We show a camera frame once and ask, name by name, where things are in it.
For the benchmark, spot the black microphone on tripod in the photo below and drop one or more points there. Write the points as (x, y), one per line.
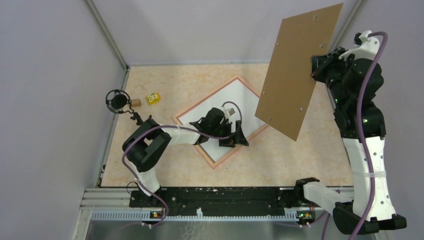
(119, 102)

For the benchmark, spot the white cable duct strip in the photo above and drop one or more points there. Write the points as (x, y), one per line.
(147, 216)

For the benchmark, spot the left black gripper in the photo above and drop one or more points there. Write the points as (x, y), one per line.
(238, 138)

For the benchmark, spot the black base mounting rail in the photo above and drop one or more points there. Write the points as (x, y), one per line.
(221, 201)

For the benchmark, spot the brown cardboard backing board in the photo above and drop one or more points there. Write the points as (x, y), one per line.
(288, 87)

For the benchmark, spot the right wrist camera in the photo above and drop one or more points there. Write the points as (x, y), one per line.
(364, 44)

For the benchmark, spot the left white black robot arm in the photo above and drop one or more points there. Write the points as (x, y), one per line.
(144, 148)

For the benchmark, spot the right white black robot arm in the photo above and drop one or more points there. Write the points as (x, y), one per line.
(353, 78)

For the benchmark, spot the yellow toy cube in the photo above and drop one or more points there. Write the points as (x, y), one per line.
(153, 98)

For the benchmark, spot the small wooden block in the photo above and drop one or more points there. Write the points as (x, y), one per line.
(136, 103)

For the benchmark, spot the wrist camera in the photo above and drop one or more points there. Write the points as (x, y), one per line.
(364, 44)
(229, 112)

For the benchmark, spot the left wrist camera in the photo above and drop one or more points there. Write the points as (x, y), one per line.
(229, 112)

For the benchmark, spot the blue mountain landscape photo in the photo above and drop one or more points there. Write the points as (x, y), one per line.
(205, 112)

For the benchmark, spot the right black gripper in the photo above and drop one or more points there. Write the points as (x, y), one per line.
(319, 63)

